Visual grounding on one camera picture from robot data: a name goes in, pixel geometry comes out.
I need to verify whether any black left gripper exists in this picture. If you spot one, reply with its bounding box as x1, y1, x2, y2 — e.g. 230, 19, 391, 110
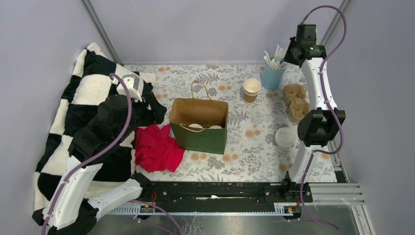
117, 91, 168, 143

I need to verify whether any white plastic cup lid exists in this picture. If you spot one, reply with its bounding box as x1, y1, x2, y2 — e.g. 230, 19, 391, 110
188, 123, 203, 129

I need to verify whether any green paper bag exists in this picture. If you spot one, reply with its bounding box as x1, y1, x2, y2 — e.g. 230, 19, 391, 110
169, 80, 229, 154

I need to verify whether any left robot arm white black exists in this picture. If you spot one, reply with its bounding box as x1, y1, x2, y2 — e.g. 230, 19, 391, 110
32, 93, 167, 235

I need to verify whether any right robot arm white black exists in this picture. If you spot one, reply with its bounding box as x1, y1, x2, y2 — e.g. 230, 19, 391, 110
280, 23, 346, 202

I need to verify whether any red cloth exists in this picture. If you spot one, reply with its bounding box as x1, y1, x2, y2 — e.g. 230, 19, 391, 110
135, 124, 184, 173

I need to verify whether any black white checkered pillow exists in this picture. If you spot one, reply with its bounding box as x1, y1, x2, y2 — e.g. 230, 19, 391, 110
34, 42, 156, 217

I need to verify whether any stack of paper cups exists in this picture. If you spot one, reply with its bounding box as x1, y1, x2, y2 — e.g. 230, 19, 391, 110
243, 78, 262, 103

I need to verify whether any floral table mat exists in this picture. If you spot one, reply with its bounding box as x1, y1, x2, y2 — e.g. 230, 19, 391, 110
124, 63, 338, 184

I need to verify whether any blue cup holder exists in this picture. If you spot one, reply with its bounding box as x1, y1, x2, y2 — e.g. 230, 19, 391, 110
260, 64, 286, 91

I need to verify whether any white wrapped straws bundle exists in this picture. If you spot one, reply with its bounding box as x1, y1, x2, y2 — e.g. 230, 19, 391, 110
264, 45, 288, 70

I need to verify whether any stack of white lids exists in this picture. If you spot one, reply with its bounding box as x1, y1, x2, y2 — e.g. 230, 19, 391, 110
274, 127, 297, 148

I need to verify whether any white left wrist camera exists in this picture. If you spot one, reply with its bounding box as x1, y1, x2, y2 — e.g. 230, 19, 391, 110
110, 73, 144, 102

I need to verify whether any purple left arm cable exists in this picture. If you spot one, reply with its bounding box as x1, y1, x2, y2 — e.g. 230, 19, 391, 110
41, 72, 184, 235

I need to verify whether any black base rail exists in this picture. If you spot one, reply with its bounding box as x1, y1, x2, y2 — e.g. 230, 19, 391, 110
132, 173, 313, 213

